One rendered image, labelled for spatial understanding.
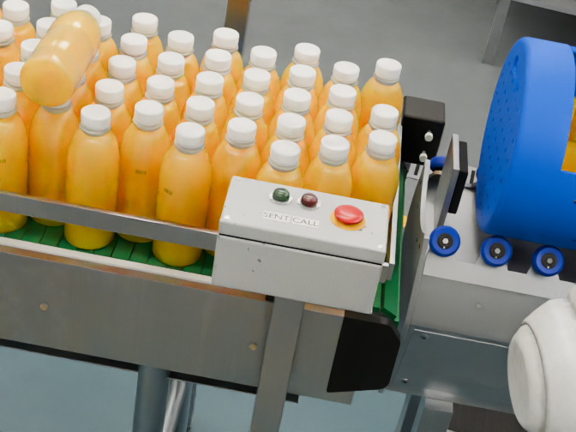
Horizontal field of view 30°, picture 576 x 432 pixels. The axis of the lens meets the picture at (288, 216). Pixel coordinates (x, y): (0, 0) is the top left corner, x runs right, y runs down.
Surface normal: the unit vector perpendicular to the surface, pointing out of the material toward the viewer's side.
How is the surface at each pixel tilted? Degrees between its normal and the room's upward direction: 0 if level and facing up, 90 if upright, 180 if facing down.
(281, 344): 90
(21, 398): 0
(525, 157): 70
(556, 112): 43
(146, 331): 90
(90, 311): 90
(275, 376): 90
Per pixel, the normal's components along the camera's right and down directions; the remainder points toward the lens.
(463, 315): -0.06, 0.27
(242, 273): -0.11, 0.57
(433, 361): -0.14, 0.81
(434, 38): 0.15, -0.80
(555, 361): -0.64, -0.20
